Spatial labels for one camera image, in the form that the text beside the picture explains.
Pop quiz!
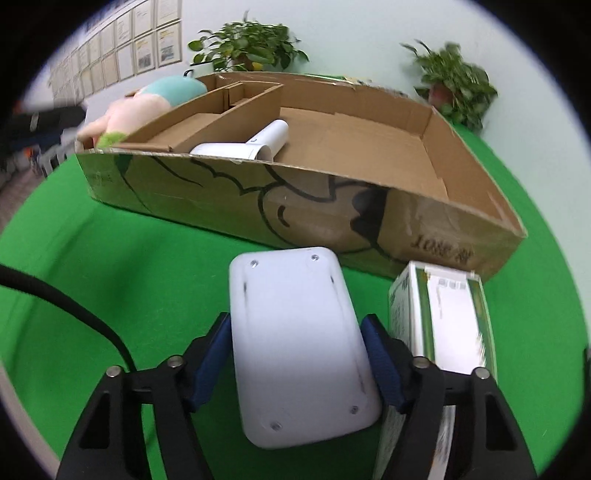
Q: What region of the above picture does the green and white carton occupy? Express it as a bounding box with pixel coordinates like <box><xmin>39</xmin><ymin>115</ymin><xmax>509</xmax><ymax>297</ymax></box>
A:
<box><xmin>372</xmin><ymin>260</ymin><xmax>498</xmax><ymax>480</ymax></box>

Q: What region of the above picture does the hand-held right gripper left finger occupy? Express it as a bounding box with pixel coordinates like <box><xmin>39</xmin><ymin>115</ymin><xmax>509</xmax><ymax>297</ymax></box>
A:
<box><xmin>56</xmin><ymin>312</ymin><xmax>234</xmax><ymax>480</ymax></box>

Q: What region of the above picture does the small potted green plant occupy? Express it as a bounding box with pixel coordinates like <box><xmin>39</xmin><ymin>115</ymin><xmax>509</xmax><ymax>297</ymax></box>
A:
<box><xmin>400</xmin><ymin>40</ymin><xmax>500</xmax><ymax>135</ymax></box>

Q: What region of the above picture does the black cable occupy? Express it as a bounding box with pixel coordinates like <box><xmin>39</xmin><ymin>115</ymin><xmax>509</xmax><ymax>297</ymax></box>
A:
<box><xmin>0</xmin><ymin>263</ymin><xmax>137</xmax><ymax>373</ymax></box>

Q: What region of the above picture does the cardboard divider insert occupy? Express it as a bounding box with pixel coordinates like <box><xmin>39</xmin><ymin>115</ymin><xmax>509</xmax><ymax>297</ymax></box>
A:
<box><xmin>124</xmin><ymin>80</ymin><xmax>284</xmax><ymax>154</ymax></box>

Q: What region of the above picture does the pink and teal plush toy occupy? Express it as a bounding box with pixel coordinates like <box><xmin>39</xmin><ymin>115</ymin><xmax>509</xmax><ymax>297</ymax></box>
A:
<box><xmin>76</xmin><ymin>76</ymin><xmax>208</xmax><ymax>149</ymax></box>

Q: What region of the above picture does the white plastic device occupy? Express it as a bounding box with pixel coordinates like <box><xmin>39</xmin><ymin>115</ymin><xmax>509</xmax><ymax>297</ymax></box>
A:
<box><xmin>228</xmin><ymin>247</ymin><xmax>383</xmax><ymax>450</ymax></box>

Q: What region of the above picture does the group of framed certificates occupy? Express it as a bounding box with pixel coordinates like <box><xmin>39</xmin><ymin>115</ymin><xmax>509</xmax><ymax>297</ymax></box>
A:
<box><xmin>48</xmin><ymin>0</ymin><xmax>184</xmax><ymax>100</ymax></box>

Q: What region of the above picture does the large potted green plant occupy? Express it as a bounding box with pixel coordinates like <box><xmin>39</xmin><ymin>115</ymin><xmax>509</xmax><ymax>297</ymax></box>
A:
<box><xmin>187</xmin><ymin>11</ymin><xmax>310</xmax><ymax>73</ymax></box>

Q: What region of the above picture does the green tablecloth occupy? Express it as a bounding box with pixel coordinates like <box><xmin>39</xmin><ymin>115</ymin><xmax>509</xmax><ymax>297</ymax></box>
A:
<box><xmin>0</xmin><ymin>71</ymin><xmax>590</xmax><ymax>480</ymax></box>

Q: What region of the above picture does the large cardboard box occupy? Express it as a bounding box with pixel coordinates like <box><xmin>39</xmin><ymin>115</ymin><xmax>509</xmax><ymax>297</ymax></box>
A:
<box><xmin>75</xmin><ymin>71</ymin><xmax>528</xmax><ymax>284</ymax></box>

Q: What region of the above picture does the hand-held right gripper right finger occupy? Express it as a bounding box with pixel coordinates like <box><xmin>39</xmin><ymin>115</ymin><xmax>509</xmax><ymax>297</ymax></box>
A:
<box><xmin>360</xmin><ymin>315</ymin><xmax>539</xmax><ymax>480</ymax></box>

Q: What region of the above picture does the white hair dryer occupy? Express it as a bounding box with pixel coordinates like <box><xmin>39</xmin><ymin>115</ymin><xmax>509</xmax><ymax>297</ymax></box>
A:
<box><xmin>189</xmin><ymin>119</ymin><xmax>291</xmax><ymax>165</ymax></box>

